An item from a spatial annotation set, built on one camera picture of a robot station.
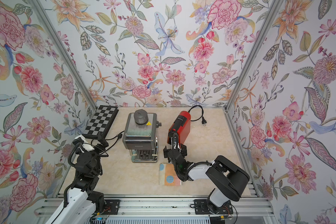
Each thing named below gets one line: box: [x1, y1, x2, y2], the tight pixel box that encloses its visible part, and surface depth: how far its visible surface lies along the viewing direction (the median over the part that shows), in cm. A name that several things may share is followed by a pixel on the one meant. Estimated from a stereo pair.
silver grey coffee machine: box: [122, 108, 162, 163], surface depth 77 cm
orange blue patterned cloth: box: [158, 162, 182, 187], surface depth 84 cm
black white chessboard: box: [82, 105, 119, 140], surface depth 109 cm
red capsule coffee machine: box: [167, 110, 192, 145], surface depth 90 cm
